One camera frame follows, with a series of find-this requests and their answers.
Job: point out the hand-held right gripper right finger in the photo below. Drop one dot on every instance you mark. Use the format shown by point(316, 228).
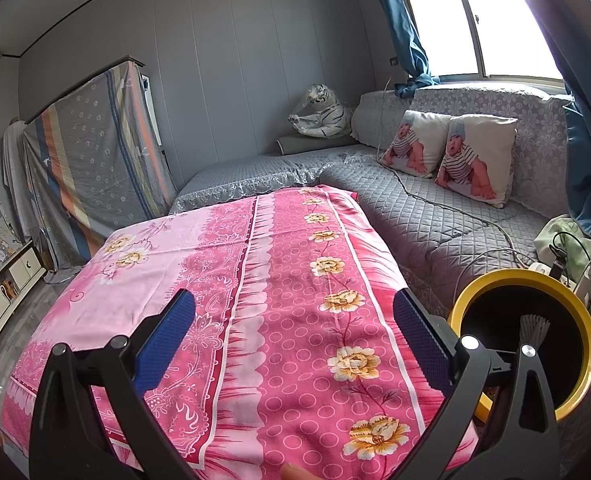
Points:
point(423, 340)

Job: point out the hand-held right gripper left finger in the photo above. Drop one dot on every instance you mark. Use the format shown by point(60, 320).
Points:
point(168, 340)

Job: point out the yellow trash bin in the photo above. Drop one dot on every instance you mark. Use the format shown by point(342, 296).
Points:
point(583, 310)

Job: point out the pink floral bedsheet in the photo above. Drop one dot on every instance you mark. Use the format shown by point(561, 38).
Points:
point(285, 310)

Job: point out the grey quilted sofa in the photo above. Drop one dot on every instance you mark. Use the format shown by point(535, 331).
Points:
point(425, 210)

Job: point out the white TV cabinet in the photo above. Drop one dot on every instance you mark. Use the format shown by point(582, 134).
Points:
point(20, 265)

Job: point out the baby print pillow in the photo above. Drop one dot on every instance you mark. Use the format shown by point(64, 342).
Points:
point(475, 160)
point(415, 145)

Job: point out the dark grey pillow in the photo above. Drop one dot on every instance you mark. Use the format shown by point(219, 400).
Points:
point(315, 144)

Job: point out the white hanging garment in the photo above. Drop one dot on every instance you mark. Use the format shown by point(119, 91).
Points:
point(15, 170)

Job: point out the grey quilted cushion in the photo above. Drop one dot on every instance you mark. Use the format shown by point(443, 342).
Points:
point(375, 115)

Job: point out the blue curtain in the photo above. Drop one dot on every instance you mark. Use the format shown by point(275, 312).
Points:
point(590, 160)
point(400, 25)

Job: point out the white tiger plush toy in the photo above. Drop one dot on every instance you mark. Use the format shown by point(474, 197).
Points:
point(325, 110)

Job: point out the window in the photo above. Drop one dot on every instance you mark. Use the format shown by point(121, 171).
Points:
point(475, 10)

